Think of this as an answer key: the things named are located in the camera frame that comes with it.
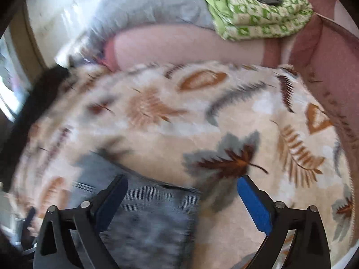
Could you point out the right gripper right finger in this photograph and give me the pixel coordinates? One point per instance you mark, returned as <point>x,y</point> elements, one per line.
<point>309,248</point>

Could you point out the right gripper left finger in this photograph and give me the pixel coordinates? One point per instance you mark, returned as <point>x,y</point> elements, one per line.
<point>55,246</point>

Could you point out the grey denim pants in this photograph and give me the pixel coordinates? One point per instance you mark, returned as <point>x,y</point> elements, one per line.
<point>155,225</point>

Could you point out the leaf pattern beige blanket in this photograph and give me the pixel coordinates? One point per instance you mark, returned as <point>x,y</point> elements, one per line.
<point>202,126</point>

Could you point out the black garment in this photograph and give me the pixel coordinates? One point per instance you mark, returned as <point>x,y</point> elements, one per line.
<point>40,98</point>

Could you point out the pink sofa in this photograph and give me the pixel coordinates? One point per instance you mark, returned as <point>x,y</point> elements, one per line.
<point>325,50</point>

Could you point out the green patterned folded blanket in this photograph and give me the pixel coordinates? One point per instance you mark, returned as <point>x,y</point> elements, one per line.
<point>237,20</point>

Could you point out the grey quilted blanket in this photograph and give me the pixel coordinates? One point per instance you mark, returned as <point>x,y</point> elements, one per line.
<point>113,16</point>

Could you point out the wooden window frame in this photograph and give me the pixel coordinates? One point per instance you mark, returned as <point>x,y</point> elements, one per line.
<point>25,45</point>

